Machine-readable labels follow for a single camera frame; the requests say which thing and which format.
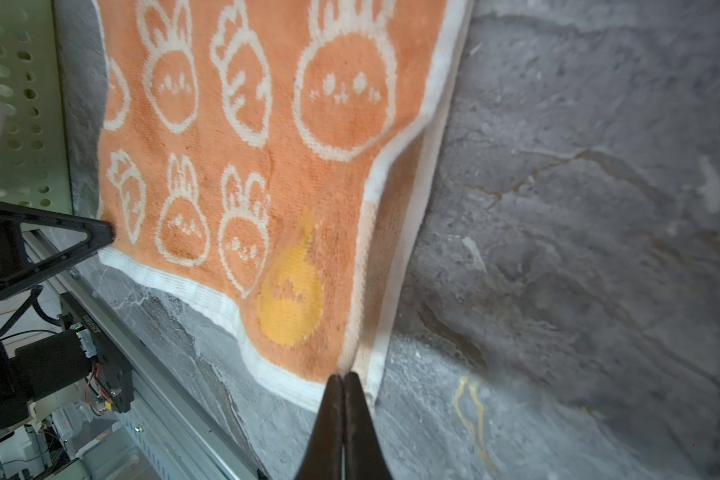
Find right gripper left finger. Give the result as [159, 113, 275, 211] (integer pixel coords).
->
[295, 375, 344, 480]

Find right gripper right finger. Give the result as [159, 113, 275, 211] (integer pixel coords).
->
[343, 372, 393, 480]

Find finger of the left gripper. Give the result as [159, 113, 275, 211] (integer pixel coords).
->
[0, 197, 116, 307]

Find yellow-green plastic basket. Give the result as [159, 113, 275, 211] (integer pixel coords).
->
[0, 1, 73, 214]

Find orange patterned cream towel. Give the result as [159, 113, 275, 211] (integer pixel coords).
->
[94, 1, 473, 411]

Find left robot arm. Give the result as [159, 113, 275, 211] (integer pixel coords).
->
[0, 202, 115, 430]

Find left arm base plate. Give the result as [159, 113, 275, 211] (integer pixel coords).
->
[61, 293, 135, 413]

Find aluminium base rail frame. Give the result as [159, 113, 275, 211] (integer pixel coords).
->
[50, 269, 266, 479]

